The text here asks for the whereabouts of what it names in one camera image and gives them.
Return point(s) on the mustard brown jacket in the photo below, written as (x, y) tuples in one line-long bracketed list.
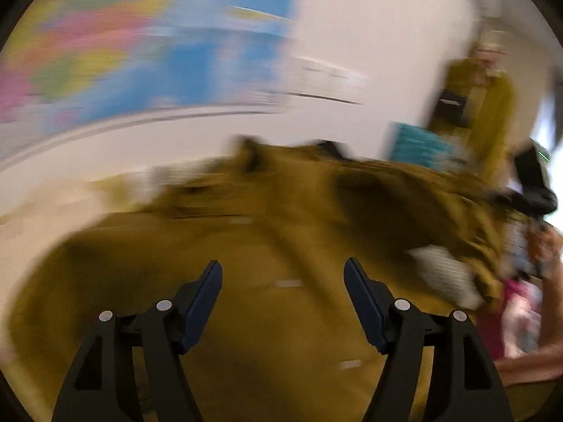
[(283, 342)]

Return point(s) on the teal patterned blanket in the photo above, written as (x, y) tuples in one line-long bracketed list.
[(417, 146)]

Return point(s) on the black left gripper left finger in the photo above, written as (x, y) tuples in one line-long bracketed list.
[(101, 386)]

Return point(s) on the colourful wall map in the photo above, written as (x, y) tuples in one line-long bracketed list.
[(69, 63)]

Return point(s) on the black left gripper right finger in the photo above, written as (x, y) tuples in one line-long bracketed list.
[(463, 383)]

